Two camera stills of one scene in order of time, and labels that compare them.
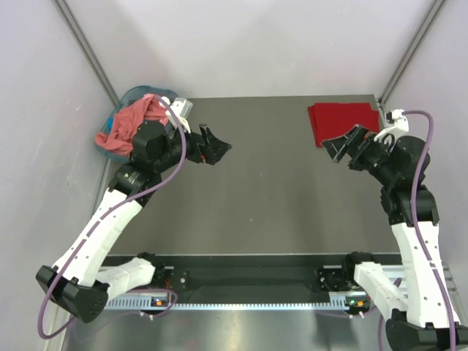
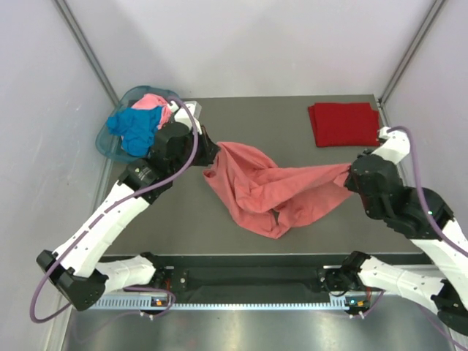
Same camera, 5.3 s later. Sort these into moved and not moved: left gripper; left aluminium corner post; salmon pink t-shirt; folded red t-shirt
Moved: salmon pink t-shirt
Not moved: left aluminium corner post; folded red t-shirt; left gripper
